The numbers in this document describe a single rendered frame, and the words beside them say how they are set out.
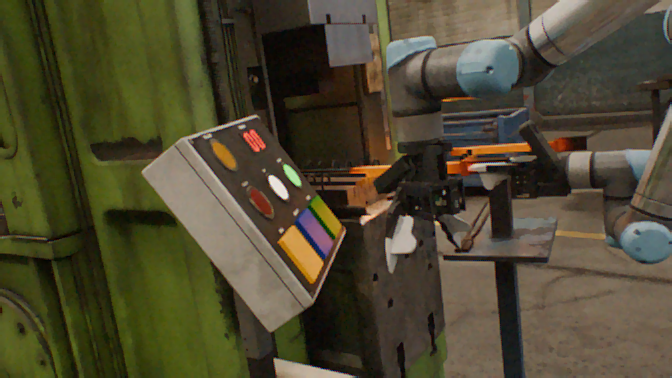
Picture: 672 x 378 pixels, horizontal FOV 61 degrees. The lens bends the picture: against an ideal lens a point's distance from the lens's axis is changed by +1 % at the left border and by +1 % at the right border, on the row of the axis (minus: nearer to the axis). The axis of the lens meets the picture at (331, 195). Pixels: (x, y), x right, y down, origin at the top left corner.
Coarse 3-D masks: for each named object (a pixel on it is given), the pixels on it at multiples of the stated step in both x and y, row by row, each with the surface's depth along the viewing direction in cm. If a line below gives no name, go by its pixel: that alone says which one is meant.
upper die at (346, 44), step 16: (288, 32) 134; (304, 32) 131; (320, 32) 129; (336, 32) 132; (352, 32) 137; (368, 32) 143; (272, 48) 137; (288, 48) 135; (304, 48) 132; (320, 48) 130; (336, 48) 132; (352, 48) 137; (368, 48) 144; (272, 64) 139; (288, 64) 136; (304, 64) 133; (320, 64) 131; (336, 64) 132; (352, 64) 138
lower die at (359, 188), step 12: (348, 168) 158; (312, 180) 148; (324, 180) 146; (336, 180) 144; (348, 180) 142; (360, 180) 141; (372, 180) 146; (324, 192) 139; (336, 192) 137; (348, 192) 136; (360, 192) 141; (372, 192) 146; (336, 204) 138; (348, 204) 136; (360, 204) 141
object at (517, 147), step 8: (576, 136) 179; (584, 136) 177; (504, 144) 189; (512, 144) 186; (520, 144) 185; (552, 144) 180; (560, 144) 180; (568, 144) 179; (576, 144) 178; (584, 144) 177; (456, 152) 193; (464, 152) 192; (472, 152) 191; (480, 152) 190; (488, 152) 189; (496, 152) 188; (504, 152) 187
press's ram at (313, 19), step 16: (256, 0) 130; (272, 0) 128; (288, 0) 125; (304, 0) 123; (320, 0) 126; (336, 0) 132; (352, 0) 137; (368, 0) 143; (272, 16) 129; (288, 16) 126; (304, 16) 124; (320, 16) 126; (336, 16) 132; (352, 16) 137; (368, 16) 143; (272, 32) 131
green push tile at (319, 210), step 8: (312, 200) 100; (320, 200) 103; (312, 208) 97; (320, 208) 100; (328, 208) 104; (320, 216) 98; (328, 216) 101; (320, 224) 97; (328, 224) 98; (336, 224) 102; (328, 232) 98; (336, 232) 99
